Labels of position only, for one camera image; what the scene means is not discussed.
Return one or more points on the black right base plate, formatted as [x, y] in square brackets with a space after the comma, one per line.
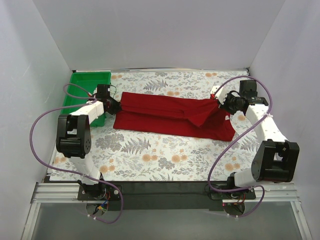
[236, 195]

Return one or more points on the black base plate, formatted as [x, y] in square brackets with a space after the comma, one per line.
[98, 192]
[236, 195]

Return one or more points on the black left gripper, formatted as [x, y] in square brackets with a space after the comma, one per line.
[115, 105]

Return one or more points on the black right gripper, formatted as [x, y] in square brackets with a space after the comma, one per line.
[227, 104]

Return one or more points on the green plastic tray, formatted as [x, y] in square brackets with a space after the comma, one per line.
[87, 81]

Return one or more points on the aluminium frame rail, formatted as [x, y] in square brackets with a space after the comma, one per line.
[166, 211]

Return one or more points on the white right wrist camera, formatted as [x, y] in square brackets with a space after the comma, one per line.
[219, 93]

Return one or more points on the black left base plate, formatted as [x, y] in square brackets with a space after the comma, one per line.
[98, 192]

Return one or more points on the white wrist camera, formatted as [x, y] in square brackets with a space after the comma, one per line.
[219, 93]
[95, 95]

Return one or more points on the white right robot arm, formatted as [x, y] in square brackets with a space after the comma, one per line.
[276, 158]

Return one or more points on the floral patterned table mat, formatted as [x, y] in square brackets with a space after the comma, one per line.
[123, 155]

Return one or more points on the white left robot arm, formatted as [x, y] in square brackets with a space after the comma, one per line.
[74, 140]

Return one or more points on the red t shirt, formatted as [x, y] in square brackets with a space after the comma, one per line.
[197, 118]

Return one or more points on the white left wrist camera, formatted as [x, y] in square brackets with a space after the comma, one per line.
[95, 95]

